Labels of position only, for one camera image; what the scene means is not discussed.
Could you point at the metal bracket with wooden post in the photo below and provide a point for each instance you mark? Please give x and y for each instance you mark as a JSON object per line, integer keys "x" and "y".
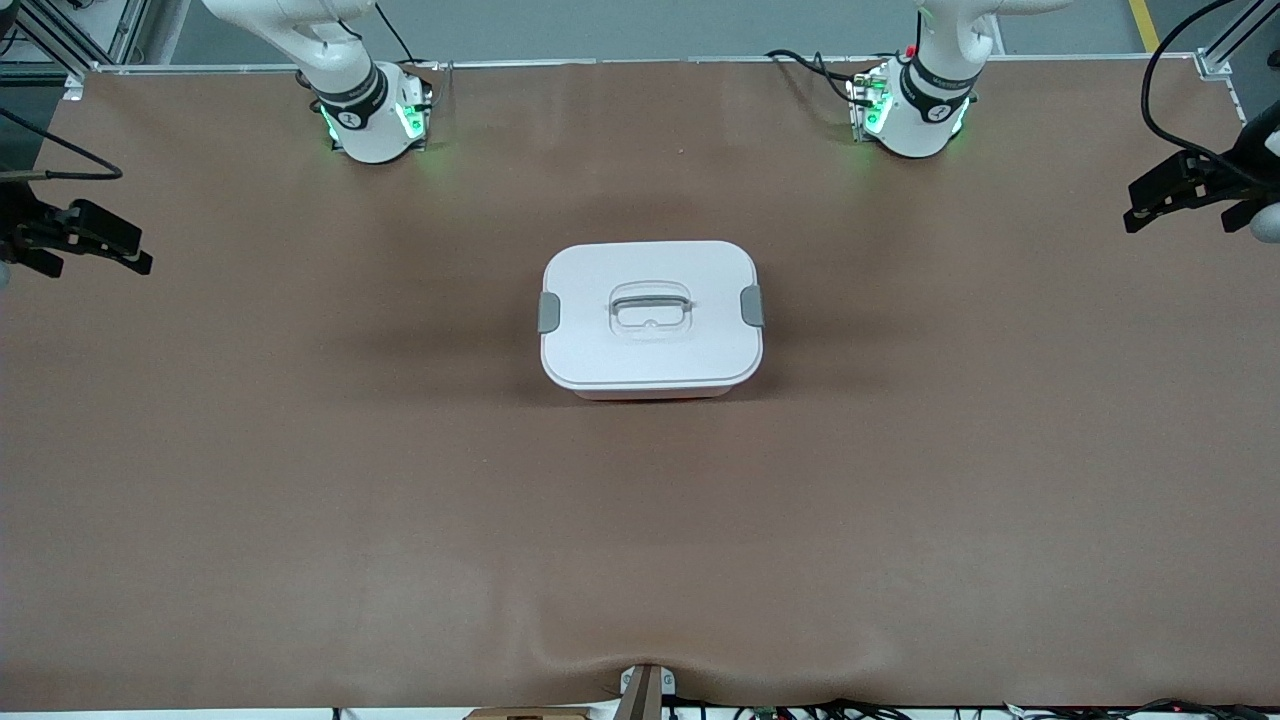
{"x": 643, "y": 695}

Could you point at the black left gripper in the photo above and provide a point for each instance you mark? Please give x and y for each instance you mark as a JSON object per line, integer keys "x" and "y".
{"x": 1226, "y": 178}

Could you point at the pink plastic box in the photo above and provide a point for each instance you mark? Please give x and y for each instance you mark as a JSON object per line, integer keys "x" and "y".
{"x": 650, "y": 395}

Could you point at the brown table mat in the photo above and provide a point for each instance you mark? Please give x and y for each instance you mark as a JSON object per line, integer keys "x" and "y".
{"x": 640, "y": 550}

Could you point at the white box lid grey clasps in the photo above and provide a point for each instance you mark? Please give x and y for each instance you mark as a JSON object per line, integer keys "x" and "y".
{"x": 650, "y": 350}

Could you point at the aluminium frame profile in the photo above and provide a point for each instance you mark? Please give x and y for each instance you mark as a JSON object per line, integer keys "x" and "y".
{"x": 1235, "y": 35}
{"x": 130, "y": 25}

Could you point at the silver table edge rail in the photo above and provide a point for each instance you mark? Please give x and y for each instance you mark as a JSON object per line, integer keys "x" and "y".
{"x": 600, "y": 61}

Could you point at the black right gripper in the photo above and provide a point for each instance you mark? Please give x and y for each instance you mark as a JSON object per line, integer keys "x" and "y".
{"x": 22, "y": 222}

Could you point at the brown cardboard piece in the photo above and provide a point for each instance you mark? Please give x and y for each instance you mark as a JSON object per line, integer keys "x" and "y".
{"x": 525, "y": 714}

